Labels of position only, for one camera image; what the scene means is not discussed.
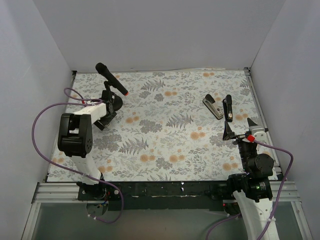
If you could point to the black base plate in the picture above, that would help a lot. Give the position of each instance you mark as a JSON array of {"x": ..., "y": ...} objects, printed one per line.
[{"x": 160, "y": 195}]

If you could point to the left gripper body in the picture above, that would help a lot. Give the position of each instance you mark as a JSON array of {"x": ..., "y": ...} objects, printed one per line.
[{"x": 108, "y": 94}]

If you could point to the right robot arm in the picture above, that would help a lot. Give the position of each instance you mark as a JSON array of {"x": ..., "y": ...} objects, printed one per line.
[{"x": 251, "y": 189}]

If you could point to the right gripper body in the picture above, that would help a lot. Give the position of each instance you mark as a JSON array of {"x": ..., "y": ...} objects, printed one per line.
[{"x": 240, "y": 136}]

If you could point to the black microphone stand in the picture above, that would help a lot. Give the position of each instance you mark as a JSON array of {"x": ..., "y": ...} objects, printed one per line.
[{"x": 112, "y": 101}]

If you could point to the grey black stapler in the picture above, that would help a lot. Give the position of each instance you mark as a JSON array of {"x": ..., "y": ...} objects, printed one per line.
[{"x": 211, "y": 104}]

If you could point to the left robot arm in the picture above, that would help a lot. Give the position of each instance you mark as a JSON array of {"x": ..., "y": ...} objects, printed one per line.
[{"x": 75, "y": 139}]

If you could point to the aluminium frame rail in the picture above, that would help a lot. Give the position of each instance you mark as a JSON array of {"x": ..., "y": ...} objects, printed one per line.
[{"x": 68, "y": 193}]

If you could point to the black microphone orange tip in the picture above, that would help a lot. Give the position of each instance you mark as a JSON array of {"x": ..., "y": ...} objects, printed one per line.
[{"x": 112, "y": 80}]

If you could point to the floral patterned table mat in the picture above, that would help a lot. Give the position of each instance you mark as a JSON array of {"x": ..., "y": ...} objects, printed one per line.
[{"x": 164, "y": 132}]

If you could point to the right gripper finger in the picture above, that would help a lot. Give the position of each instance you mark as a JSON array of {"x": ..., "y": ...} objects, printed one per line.
[
  {"x": 228, "y": 134},
  {"x": 252, "y": 125}
]

